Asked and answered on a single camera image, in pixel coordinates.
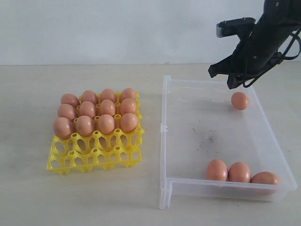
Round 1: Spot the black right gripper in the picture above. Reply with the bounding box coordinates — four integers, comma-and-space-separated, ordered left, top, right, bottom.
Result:
208, 40, 259, 89

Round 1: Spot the brown egg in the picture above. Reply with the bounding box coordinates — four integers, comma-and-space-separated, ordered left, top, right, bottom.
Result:
228, 162, 252, 183
120, 88, 136, 102
53, 117, 75, 139
120, 113, 138, 133
61, 93, 80, 108
100, 88, 117, 103
75, 115, 95, 137
97, 114, 115, 135
79, 101, 97, 118
231, 92, 249, 110
81, 90, 99, 105
57, 104, 78, 121
251, 171, 281, 195
206, 159, 228, 181
119, 98, 137, 115
99, 99, 116, 116

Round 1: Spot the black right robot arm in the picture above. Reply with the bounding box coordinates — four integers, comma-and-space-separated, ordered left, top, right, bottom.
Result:
208, 0, 301, 89

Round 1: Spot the clear plastic bin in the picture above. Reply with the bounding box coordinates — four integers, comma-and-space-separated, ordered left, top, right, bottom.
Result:
159, 76, 297, 209

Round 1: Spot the yellow plastic egg tray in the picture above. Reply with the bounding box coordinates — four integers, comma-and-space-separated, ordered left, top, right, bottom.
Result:
47, 92, 144, 175

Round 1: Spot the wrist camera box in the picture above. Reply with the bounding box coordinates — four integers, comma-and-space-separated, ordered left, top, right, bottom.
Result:
216, 17, 256, 39

